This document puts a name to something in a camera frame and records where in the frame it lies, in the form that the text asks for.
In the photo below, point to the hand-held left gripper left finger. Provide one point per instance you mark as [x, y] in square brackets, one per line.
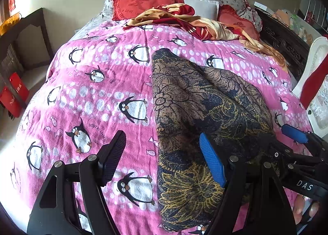
[112, 158]

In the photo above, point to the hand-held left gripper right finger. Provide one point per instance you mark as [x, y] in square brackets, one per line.
[212, 158]

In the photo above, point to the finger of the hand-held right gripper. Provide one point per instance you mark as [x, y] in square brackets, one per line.
[280, 154]
[294, 133]

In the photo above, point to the dark floral patterned garment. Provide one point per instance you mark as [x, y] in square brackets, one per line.
[192, 101]

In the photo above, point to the person's right hand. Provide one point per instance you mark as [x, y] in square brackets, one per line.
[299, 209]

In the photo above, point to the red cloth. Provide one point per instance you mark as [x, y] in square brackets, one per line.
[314, 88]

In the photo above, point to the pink penguin print blanket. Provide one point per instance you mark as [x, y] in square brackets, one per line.
[102, 91]

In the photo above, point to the dark carved wooden headboard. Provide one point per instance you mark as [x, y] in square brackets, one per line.
[281, 42]

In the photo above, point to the red paper bag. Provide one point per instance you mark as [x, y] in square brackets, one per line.
[10, 101]
[19, 86]

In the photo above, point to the small red heart pillow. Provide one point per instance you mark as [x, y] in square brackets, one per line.
[235, 19]

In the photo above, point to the grey woven storage box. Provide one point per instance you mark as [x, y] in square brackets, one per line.
[11, 60]

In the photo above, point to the red and yellow blanket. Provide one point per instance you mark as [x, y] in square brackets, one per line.
[164, 17]

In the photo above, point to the white pillow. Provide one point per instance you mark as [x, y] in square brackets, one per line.
[202, 6]

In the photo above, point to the small floral pillow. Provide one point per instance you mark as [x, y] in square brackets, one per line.
[109, 1]

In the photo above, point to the large red heart pillow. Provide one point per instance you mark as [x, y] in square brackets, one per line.
[143, 1]

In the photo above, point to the dark wooden table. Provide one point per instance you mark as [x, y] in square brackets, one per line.
[30, 19]

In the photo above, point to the orange plastic basket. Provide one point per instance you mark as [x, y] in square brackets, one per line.
[10, 23]

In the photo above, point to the red wall sign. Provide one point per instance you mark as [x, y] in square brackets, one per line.
[12, 1]

